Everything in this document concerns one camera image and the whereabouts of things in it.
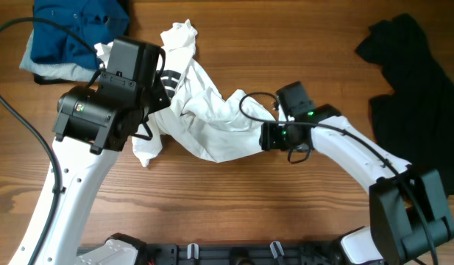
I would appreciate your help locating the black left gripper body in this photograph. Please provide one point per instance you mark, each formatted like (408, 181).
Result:
(155, 99)

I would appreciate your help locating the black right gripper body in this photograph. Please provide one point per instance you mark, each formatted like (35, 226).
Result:
(281, 136)

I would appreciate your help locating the white t-shirt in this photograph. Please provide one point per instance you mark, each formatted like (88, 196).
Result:
(198, 118)

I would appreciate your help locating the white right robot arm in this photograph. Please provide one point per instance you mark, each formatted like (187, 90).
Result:
(409, 212)

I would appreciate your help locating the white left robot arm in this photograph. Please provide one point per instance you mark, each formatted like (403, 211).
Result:
(91, 130)

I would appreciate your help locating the folded light grey shirt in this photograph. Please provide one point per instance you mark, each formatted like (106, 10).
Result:
(67, 71)

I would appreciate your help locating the folded black garment under pile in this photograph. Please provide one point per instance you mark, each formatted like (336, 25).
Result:
(41, 80)

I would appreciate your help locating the crumpled black garment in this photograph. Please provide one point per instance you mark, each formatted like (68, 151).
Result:
(415, 122)

